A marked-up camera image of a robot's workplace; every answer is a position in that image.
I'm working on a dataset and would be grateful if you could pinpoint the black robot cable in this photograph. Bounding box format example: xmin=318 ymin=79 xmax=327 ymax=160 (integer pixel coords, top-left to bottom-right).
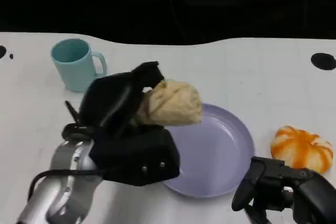
xmin=27 ymin=168 xmax=107 ymax=201
xmin=61 ymin=100 xmax=95 ymax=141

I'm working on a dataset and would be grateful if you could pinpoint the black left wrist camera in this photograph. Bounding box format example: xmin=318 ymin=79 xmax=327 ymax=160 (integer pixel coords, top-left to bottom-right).
xmin=88 ymin=126 xmax=182 ymax=187

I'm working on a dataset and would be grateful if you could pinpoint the orange and white bread roll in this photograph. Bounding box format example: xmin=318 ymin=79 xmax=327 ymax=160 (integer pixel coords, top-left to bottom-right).
xmin=270 ymin=125 xmax=334 ymax=174

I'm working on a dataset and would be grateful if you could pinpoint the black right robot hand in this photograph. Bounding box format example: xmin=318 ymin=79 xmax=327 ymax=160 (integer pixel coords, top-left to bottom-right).
xmin=230 ymin=155 xmax=336 ymax=224

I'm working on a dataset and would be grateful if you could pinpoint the black backdrop curtain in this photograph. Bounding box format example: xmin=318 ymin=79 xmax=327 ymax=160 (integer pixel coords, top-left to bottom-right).
xmin=0 ymin=0 xmax=336 ymax=46

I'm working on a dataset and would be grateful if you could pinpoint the pale green mug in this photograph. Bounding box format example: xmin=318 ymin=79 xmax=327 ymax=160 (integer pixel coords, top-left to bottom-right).
xmin=50 ymin=38 xmax=108 ymax=93

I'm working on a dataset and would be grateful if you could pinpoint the beige towel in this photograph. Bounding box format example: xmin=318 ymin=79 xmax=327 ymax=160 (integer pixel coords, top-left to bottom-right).
xmin=136 ymin=80 xmax=204 ymax=126

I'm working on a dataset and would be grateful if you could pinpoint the lilac plate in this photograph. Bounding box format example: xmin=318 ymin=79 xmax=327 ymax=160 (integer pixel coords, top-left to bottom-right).
xmin=157 ymin=103 xmax=256 ymax=199

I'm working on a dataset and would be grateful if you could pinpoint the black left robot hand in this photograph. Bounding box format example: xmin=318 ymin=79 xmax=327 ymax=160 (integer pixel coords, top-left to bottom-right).
xmin=78 ymin=61 xmax=166 ymax=138

